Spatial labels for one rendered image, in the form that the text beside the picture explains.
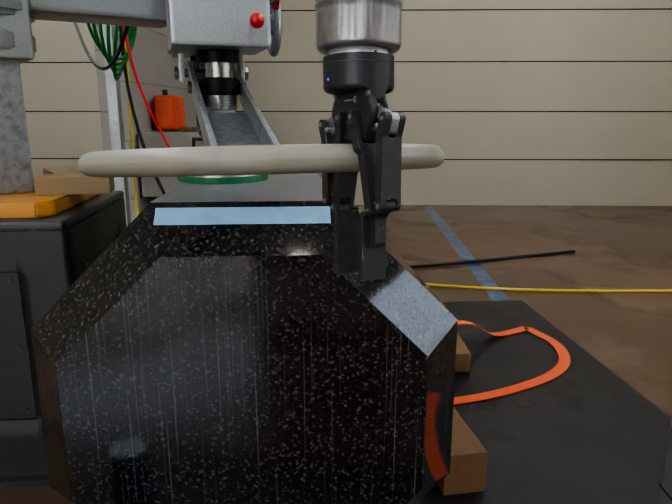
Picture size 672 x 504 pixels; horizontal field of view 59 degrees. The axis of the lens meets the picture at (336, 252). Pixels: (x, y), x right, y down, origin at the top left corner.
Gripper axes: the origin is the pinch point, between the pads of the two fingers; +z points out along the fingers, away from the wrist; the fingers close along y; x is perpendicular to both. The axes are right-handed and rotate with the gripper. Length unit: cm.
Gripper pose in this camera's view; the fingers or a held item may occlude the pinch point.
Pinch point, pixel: (359, 246)
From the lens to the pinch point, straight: 65.7
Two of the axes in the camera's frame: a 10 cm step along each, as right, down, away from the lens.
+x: -8.6, 0.9, -5.1
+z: 0.1, 9.9, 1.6
